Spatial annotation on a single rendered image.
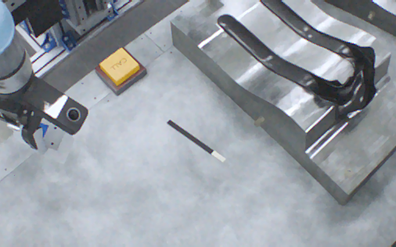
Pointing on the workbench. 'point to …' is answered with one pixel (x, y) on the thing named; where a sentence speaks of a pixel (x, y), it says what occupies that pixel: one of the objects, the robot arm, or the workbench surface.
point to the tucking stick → (196, 141)
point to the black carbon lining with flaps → (353, 84)
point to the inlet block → (53, 141)
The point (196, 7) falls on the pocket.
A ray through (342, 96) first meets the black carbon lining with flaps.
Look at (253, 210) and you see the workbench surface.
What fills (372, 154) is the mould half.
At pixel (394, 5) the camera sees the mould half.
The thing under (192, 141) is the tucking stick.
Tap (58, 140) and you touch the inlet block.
